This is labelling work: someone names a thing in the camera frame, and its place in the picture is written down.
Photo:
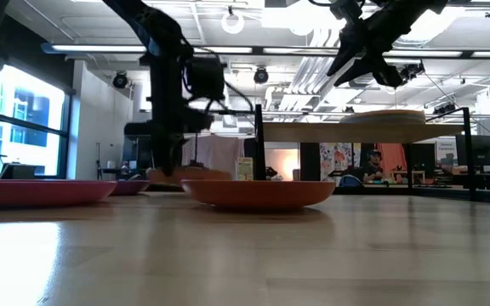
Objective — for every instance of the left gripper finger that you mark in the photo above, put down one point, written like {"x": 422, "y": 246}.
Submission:
{"x": 161, "y": 153}
{"x": 174, "y": 153}

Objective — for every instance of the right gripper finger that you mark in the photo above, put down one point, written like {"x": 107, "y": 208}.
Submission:
{"x": 345, "y": 51}
{"x": 379, "y": 66}

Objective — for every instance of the purple round plate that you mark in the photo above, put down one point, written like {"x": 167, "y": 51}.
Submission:
{"x": 132, "y": 187}

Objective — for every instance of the teal round plate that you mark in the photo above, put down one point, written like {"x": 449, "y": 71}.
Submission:
{"x": 383, "y": 120}

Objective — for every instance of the orange round plate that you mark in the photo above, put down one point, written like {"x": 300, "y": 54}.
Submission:
{"x": 258, "y": 193}

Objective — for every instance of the pink round plate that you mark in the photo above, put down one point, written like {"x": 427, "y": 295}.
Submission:
{"x": 36, "y": 191}

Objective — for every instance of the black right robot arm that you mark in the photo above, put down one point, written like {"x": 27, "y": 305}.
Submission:
{"x": 423, "y": 6}

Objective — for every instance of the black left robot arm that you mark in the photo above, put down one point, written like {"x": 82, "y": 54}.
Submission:
{"x": 151, "y": 21}

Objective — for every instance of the wooden shelf with black legs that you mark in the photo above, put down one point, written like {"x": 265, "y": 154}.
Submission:
{"x": 313, "y": 132}

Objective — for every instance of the black cabinet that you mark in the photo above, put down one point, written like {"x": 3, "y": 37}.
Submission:
{"x": 138, "y": 153}

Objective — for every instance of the black ceiling track lights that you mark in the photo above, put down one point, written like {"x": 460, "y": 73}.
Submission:
{"x": 413, "y": 72}

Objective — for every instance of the white hanging cloth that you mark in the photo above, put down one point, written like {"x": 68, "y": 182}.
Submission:
{"x": 219, "y": 157}

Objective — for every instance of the black ceiling spotlight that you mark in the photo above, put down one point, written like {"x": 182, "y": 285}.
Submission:
{"x": 120, "y": 80}
{"x": 260, "y": 75}

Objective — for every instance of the yellow and white sign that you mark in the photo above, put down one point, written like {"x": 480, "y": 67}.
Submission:
{"x": 245, "y": 168}

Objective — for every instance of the ceiling light track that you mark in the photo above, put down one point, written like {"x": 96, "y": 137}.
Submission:
{"x": 100, "y": 48}

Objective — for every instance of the orange hanging cloth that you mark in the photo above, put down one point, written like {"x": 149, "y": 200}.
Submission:
{"x": 391, "y": 155}

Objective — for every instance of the colourful poster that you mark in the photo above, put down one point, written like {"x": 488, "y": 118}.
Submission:
{"x": 334, "y": 157}

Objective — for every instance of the person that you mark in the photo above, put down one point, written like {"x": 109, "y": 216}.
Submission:
{"x": 372, "y": 168}

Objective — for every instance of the black pillar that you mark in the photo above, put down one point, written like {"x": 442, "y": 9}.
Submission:
{"x": 309, "y": 161}

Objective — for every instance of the blue chair back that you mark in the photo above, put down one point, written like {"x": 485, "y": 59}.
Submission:
{"x": 350, "y": 182}

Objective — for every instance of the large window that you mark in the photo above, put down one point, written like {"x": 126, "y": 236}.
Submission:
{"x": 36, "y": 127}

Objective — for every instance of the dark computer monitor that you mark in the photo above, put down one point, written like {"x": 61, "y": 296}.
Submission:
{"x": 476, "y": 151}

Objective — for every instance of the grey box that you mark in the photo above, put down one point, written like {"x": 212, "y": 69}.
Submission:
{"x": 17, "y": 171}

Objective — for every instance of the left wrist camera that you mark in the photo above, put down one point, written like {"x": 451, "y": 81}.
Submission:
{"x": 204, "y": 78}

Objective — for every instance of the black metal workstation frame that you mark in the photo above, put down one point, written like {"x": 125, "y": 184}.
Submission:
{"x": 236, "y": 111}

